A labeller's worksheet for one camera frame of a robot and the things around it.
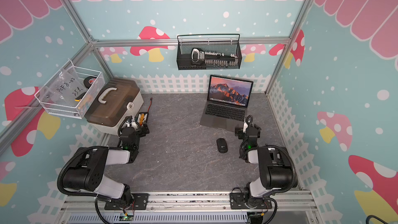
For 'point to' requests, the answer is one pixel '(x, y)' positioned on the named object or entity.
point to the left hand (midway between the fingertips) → (138, 124)
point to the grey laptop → (228, 100)
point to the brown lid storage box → (121, 98)
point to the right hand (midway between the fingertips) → (247, 124)
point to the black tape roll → (88, 80)
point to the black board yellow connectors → (142, 118)
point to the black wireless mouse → (222, 144)
